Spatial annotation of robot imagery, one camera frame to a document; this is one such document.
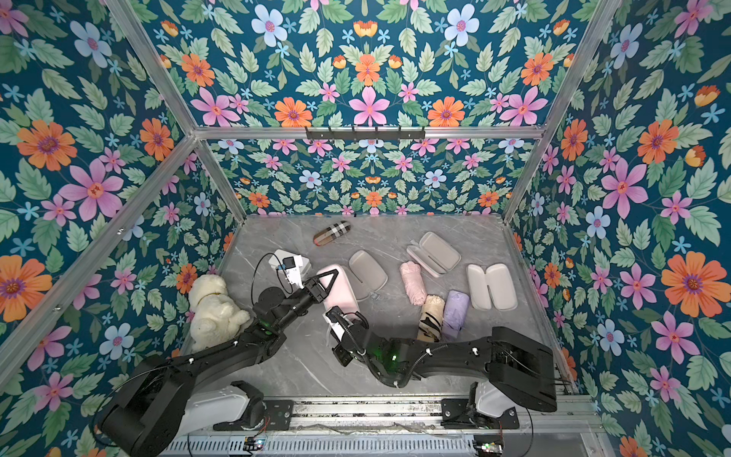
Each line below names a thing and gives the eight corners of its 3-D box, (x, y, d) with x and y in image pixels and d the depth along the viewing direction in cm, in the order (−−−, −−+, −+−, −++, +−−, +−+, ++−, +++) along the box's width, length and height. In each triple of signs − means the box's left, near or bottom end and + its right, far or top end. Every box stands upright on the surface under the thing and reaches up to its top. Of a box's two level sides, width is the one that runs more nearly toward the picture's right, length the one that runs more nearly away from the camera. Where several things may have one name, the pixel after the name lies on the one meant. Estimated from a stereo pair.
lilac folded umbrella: (441, 325, 90) (443, 322, 88) (447, 291, 98) (448, 287, 96) (464, 331, 89) (466, 328, 87) (468, 296, 97) (470, 293, 95)
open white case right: (473, 310, 95) (475, 307, 92) (464, 267, 106) (466, 263, 104) (517, 310, 95) (520, 306, 92) (504, 267, 106) (506, 263, 104)
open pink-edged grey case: (434, 284, 100) (435, 278, 97) (402, 253, 110) (403, 246, 107) (462, 264, 106) (464, 258, 103) (430, 235, 115) (431, 229, 112)
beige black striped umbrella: (415, 339, 88) (416, 334, 85) (424, 298, 97) (425, 293, 94) (438, 345, 87) (440, 341, 83) (445, 303, 95) (447, 298, 92)
